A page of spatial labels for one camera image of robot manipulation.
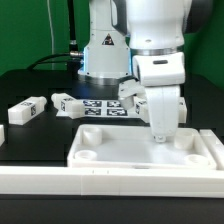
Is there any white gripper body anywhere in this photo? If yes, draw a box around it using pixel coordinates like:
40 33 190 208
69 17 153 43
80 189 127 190
118 52 185 138

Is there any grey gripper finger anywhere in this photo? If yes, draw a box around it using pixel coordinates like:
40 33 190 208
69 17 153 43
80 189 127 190
154 135 167 143

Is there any white desk top tray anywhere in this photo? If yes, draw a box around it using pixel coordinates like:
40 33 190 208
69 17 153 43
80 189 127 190
67 124 217 170

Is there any white right obstacle bar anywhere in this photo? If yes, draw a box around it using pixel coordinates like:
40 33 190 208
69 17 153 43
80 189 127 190
200 129 224 171

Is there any white obstacle bar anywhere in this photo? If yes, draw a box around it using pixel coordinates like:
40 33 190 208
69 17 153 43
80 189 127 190
0 125 5 147
0 166 224 198
200 129 224 171

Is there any AprilTag marker sheet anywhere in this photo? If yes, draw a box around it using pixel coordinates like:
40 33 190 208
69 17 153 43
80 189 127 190
55 98 138 118

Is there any white front obstacle bar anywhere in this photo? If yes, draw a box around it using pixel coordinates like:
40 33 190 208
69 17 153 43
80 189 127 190
0 166 224 198

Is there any white left obstacle bar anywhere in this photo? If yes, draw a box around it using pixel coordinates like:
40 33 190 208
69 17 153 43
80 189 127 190
0 125 5 147

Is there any black cable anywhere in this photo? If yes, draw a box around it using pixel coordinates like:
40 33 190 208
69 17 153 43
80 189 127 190
26 0 85 71

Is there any white cable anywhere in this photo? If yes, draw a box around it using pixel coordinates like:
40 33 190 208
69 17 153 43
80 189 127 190
46 0 56 70

